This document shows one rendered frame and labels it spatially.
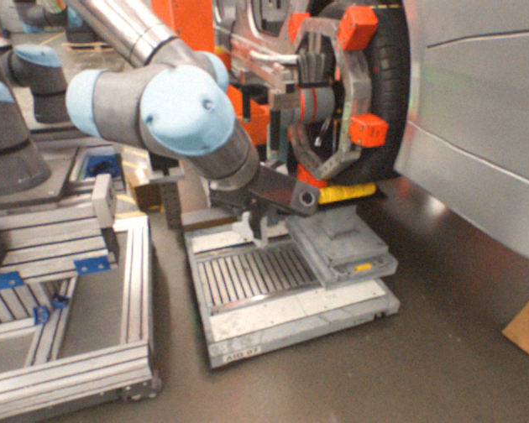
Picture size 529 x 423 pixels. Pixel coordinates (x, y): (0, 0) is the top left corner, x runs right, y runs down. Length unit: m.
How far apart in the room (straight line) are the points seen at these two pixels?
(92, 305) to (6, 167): 0.70
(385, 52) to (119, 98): 0.86
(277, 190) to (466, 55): 0.57
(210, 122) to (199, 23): 1.30
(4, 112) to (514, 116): 1.03
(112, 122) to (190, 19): 1.23
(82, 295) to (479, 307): 1.71
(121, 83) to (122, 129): 0.05
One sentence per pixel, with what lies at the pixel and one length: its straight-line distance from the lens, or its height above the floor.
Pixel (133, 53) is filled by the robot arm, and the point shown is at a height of 1.13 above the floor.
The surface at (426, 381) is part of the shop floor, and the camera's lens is 1.50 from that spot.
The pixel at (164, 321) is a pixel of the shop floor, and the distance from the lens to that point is 1.59.
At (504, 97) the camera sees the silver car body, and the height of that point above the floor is 1.03.
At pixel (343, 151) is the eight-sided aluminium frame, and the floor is 0.77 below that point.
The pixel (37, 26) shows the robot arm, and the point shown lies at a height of 1.09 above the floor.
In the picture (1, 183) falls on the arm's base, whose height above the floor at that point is 0.85.
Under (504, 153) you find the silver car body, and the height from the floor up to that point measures 0.93.
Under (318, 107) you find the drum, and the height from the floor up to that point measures 0.86.
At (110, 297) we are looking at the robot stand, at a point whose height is 0.21.
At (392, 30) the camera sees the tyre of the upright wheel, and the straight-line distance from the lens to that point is 1.17.
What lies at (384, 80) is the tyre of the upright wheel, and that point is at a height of 0.98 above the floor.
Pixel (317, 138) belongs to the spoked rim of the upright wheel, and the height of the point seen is 0.65.
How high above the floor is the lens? 1.20
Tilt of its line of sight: 34 degrees down
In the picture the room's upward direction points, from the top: straight up
